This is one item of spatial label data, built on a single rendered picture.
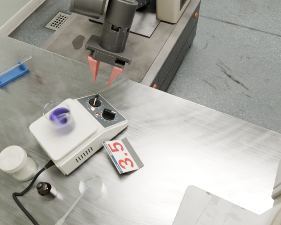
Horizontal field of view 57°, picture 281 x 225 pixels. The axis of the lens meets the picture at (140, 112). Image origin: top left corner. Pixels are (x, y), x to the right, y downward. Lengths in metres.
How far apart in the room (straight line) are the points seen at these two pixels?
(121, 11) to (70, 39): 1.04
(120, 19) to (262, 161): 0.45
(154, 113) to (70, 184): 0.28
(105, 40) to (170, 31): 0.98
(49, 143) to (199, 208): 0.35
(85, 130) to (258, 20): 1.89
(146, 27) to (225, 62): 0.65
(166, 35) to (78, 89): 0.82
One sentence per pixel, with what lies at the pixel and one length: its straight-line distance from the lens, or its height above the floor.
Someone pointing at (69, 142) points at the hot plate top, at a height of 0.84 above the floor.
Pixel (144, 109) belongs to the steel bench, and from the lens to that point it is 0.70.
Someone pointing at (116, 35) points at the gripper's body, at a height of 0.98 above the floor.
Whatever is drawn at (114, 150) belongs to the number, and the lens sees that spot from 0.62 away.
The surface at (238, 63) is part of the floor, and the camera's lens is 1.90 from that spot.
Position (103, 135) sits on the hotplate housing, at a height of 0.81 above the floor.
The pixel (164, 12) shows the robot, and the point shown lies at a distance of 1.51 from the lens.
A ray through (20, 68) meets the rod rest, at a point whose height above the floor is 0.76.
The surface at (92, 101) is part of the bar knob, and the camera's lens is 0.67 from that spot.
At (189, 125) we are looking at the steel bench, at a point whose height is 0.75.
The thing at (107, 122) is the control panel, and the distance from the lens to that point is 0.63.
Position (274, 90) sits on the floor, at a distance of 1.83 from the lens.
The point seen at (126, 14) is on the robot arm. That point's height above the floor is 1.02.
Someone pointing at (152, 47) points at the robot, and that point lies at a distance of 1.41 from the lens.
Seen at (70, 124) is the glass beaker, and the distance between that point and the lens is 0.57.
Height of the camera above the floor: 1.34
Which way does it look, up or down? 58 degrees down
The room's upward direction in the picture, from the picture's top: 6 degrees counter-clockwise
